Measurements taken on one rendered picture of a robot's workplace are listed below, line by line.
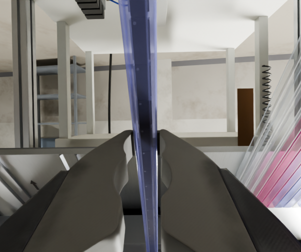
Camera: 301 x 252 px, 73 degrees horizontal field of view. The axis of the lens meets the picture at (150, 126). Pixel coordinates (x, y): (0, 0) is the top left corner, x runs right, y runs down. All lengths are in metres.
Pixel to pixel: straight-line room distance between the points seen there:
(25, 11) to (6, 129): 3.87
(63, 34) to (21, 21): 0.15
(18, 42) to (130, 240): 0.54
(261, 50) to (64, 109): 0.66
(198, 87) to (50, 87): 2.49
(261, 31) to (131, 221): 0.67
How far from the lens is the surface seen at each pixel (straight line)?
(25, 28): 0.66
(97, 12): 0.58
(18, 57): 0.65
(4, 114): 4.47
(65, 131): 0.72
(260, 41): 0.78
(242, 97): 0.70
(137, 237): 0.38
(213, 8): 0.71
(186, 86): 3.21
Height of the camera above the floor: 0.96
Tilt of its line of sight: 1 degrees up
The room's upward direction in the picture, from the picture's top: 179 degrees clockwise
